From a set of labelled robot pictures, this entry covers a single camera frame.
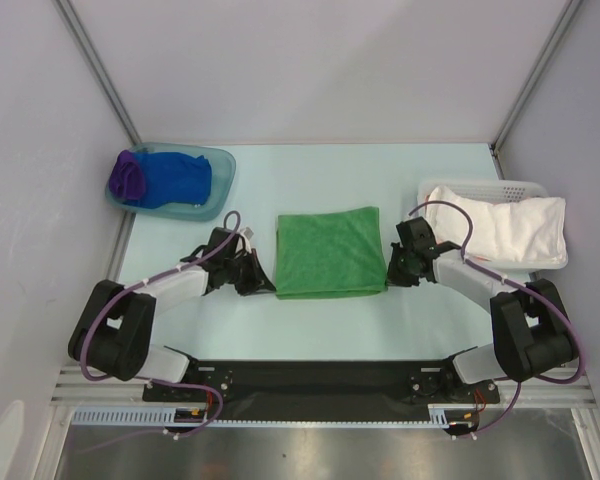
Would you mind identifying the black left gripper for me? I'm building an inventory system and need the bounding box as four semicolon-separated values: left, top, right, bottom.
223;248;275;297

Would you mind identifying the green microfibre towel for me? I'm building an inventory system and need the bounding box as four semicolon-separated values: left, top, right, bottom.
274;206;387;300

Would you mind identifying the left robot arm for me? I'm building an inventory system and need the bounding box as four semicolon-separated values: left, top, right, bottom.
68;227;276;400

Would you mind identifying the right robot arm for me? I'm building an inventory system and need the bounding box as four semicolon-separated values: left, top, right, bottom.
387;218;581;402

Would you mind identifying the white plastic basket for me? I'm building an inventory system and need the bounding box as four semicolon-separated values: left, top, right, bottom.
417;179;568;272

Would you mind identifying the blue towel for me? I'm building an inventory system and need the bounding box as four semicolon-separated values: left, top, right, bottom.
121;151;212;210

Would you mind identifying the white towel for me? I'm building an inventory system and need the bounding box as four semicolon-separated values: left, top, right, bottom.
425;186;568;268

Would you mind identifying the purple towel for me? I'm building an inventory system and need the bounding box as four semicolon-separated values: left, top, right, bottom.
108;150;146;201

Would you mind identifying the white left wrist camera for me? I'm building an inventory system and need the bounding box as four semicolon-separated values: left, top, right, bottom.
239;227;253;253

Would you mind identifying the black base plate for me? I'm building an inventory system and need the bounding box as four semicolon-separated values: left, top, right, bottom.
142;360;500;423

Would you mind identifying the aluminium frame rail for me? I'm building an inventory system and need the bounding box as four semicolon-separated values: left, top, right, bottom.
51;366;597;408

